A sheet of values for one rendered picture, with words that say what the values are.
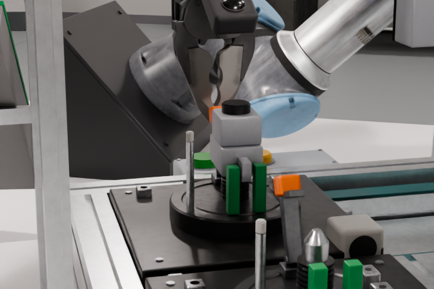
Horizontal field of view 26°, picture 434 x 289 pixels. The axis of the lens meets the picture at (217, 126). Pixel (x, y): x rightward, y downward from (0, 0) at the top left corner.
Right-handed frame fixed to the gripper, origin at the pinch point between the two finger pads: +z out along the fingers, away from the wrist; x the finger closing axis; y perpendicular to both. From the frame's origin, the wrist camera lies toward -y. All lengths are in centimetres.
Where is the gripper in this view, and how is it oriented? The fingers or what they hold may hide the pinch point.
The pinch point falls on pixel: (214, 112)
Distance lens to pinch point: 106.8
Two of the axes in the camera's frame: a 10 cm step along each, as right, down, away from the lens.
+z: 0.0, 9.7, 2.6
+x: -9.7, 0.6, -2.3
